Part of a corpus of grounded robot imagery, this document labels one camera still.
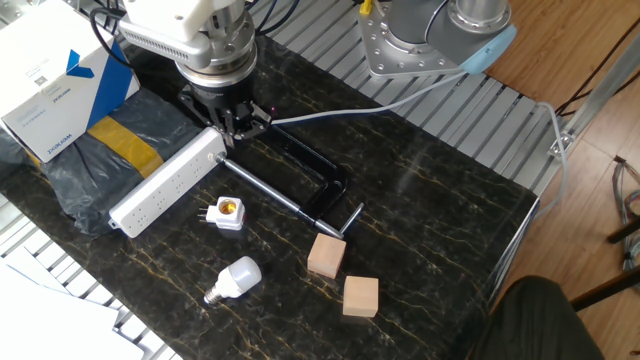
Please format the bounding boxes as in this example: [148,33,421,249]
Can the white paper sheets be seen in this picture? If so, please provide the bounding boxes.
[0,244,146,360]

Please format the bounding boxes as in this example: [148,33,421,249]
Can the coloured wire bundle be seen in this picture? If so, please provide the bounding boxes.
[612,154,640,274]

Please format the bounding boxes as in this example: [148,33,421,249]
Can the white power strip cable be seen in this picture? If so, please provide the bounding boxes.
[271,71,469,126]

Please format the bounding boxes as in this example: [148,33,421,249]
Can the grey cable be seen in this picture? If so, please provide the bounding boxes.
[532,102,571,221]

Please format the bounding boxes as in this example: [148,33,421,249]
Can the black C-clamp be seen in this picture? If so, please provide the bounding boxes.
[214,124,365,240]

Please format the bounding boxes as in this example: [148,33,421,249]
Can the dark wooden stool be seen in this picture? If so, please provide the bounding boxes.
[569,214,640,312]

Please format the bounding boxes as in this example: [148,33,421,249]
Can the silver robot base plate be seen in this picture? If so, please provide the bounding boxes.
[357,4,469,80]

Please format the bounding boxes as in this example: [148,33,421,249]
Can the white blue cardboard box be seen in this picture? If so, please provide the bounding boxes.
[0,0,141,165]

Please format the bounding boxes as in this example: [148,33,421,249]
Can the wooden cube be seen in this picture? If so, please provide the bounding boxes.
[342,275,380,319]
[307,233,347,280]

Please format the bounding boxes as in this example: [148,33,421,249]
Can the white bulb holder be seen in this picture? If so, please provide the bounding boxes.
[197,196,247,232]

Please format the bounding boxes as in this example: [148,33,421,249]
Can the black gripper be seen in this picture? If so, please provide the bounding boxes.
[178,74,274,149]

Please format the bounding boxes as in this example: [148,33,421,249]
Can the white power strip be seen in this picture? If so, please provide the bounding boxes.
[108,126,229,239]

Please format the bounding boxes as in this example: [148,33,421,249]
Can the black plastic wrapped package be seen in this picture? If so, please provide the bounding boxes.
[0,87,209,236]

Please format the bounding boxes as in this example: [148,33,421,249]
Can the dark trousered person leg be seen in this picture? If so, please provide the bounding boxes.
[467,274,606,360]

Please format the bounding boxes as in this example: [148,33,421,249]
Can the black floor cables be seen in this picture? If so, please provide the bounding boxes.
[553,14,640,117]

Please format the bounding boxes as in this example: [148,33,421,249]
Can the aluminium frame rail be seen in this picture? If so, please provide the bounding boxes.
[547,29,640,159]

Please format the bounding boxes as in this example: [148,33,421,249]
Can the white light bulb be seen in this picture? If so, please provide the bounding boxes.
[203,255,263,307]

